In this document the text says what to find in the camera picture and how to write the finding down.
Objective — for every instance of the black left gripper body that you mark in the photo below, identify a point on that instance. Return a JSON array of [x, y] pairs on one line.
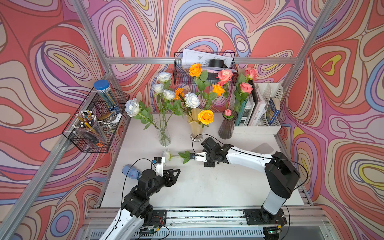
[[158, 183]]

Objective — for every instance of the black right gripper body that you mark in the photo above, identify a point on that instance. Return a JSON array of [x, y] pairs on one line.
[[210, 158]]

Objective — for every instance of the pink tulip flower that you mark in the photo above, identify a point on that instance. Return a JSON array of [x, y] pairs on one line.
[[228, 114]]

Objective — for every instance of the orange rose flower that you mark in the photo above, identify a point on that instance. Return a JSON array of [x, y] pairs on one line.
[[212, 96], [200, 78]]

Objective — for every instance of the orange marigold flower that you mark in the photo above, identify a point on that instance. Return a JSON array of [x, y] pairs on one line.
[[179, 93]]

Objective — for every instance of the large white rose flower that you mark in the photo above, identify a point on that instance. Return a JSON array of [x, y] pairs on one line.
[[137, 110]]

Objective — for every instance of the large pink rose flower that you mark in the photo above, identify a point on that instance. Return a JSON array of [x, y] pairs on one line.
[[225, 78]]

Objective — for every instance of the tall white rose flower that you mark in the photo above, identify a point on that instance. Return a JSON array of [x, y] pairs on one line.
[[164, 96]]

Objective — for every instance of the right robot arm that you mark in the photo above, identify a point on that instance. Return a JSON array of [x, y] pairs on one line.
[[281, 174]]

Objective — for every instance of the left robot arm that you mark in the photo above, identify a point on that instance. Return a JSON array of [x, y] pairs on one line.
[[136, 211]]

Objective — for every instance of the purple ribbed glass vase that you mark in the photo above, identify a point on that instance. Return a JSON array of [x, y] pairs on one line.
[[227, 127]]

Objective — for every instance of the yellow fluted glass vase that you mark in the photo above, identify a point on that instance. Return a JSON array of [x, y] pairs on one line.
[[196, 127]]

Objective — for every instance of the clear glass vase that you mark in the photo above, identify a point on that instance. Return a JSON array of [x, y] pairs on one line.
[[163, 135]]

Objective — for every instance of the white pink book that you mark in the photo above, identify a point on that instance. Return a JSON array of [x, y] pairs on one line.
[[259, 109]]

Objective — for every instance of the white plastic file organizer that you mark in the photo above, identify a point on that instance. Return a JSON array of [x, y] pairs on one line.
[[268, 90]]

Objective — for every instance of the blue paperback book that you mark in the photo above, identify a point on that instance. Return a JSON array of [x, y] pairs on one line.
[[273, 110]]

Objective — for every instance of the pen cup with pens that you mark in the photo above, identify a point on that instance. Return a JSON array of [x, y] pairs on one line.
[[88, 126]]

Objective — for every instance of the black tape roll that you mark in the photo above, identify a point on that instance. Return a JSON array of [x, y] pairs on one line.
[[217, 63]]

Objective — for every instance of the white paper sheets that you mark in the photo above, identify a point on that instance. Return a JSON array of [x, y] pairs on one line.
[[190, 57]]

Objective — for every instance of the blue lid pencil jar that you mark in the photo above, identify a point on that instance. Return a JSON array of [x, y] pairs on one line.
[[105, 92]]

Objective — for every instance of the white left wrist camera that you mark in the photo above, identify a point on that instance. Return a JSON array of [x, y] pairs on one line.
[[159, 165]]

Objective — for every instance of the metal base rail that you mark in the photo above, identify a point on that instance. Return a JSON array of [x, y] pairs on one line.
[[233, 223]]

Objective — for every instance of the black wire side basket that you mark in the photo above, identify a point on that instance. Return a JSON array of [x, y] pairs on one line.
[[109, 122]]

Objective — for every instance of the black wire wall basket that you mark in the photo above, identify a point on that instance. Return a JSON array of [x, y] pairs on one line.
[[182, 76]]

